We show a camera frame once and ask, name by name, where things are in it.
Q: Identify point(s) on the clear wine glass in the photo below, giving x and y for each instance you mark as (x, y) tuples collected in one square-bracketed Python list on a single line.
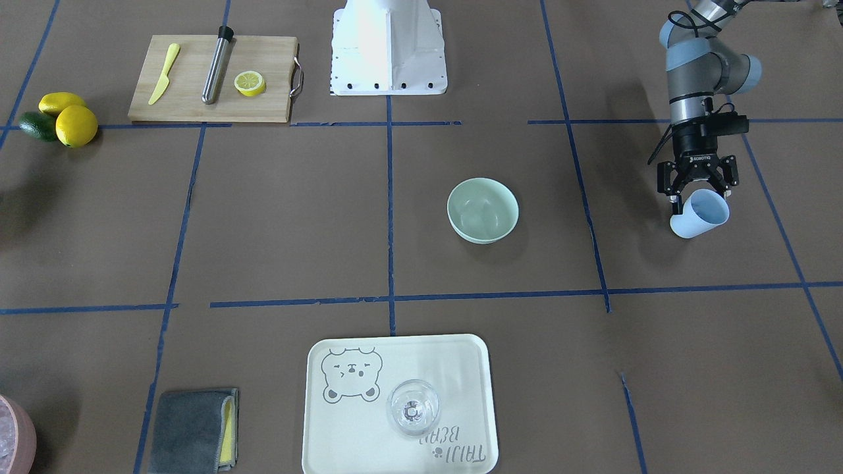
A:
[(414, 407)]

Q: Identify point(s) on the grey folded cloth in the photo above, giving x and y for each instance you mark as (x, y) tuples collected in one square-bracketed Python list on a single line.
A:
[(196, 431)]

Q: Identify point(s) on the half lemon slice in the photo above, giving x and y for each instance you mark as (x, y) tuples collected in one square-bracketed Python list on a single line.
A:
[(250, 83)]

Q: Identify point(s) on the pink bowl with ice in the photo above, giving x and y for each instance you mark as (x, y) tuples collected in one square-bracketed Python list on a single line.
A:
[(19, 439)]

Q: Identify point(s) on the green lime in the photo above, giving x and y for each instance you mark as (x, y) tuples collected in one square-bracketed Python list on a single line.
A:
[(38, 125)]

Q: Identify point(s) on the yellow lemon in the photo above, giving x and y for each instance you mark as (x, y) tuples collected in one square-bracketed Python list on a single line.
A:
[(76, 126), (56, 102)]

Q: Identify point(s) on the cream bear tray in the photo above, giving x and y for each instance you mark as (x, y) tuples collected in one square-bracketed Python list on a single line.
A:
[(346, 425)]

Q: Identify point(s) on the light blue plastic cup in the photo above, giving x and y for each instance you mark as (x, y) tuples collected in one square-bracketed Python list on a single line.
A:
[(702, 211)]

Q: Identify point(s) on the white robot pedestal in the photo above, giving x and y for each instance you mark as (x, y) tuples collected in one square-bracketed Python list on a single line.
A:
[(388, 48)]

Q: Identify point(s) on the green ceramic bowl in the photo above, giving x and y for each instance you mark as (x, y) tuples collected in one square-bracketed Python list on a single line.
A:
[(482, 210)]

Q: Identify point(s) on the yellow plastic knife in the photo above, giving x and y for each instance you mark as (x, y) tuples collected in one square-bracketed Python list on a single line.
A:
[(163, 81)]

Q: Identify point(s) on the steel muddler black tip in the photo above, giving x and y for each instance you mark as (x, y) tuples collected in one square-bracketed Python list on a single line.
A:
[(215, 75)]

